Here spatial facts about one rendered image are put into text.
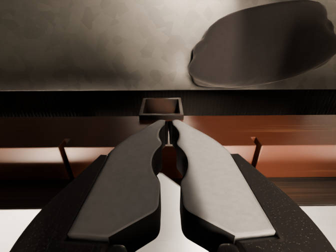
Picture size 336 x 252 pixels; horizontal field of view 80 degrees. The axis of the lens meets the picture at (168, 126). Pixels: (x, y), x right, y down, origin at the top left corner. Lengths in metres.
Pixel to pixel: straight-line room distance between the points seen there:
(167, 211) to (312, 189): 0.14
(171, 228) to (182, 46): 0.23
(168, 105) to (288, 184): 0.16
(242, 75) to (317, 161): 0.14
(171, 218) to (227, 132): 0.10
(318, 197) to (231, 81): 0.16
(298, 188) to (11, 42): 0.39
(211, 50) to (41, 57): 0.23
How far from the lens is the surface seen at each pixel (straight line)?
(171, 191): 0.18
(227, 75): 0.29
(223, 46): 0.28
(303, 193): 0.24
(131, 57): 0.31
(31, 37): 0.35
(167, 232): 0.22
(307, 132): 0.25
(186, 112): 0.48
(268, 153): 0.21
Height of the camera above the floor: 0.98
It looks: 60 degrees down
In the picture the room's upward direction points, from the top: 179 degrees clockwise
